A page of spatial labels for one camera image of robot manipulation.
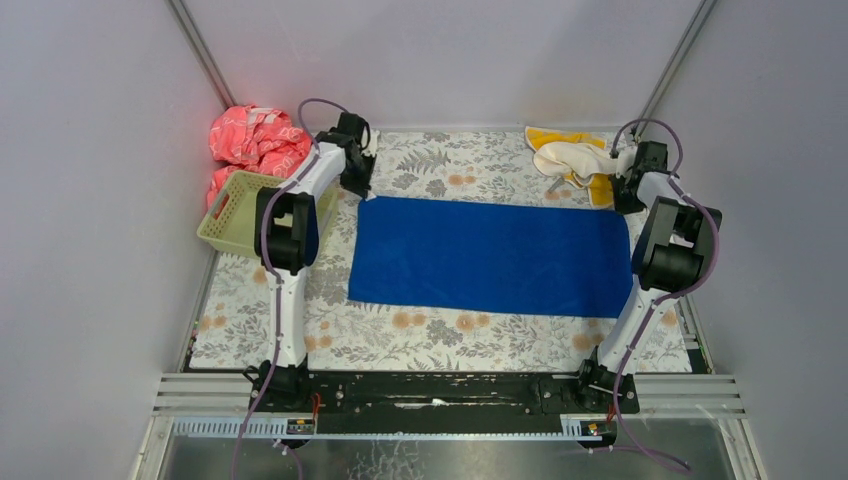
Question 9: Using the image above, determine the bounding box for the blue towel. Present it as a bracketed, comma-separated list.
[348, 196, 633, 318]

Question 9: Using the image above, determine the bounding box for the cream towel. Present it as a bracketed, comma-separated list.
[532, 141, 619, 187]

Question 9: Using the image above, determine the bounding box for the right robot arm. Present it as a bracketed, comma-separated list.
[575, 141, 723, 412]

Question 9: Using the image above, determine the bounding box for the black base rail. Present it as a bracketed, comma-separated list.
[243, 365, 640, 435]

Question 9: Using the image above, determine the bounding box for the yellow towel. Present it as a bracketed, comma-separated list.
[524, 127, 614, 209]

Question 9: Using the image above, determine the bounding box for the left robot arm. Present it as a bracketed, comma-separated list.
[254, 111, 376, 393]

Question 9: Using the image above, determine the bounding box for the green plastic basket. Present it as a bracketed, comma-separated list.
[197, 171, 338, 269]

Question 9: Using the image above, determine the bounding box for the pink patterned cloth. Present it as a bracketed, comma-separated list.
[206, 104, 312, 207]

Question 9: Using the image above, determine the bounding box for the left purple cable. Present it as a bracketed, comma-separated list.
[228, 97, 352, 480]

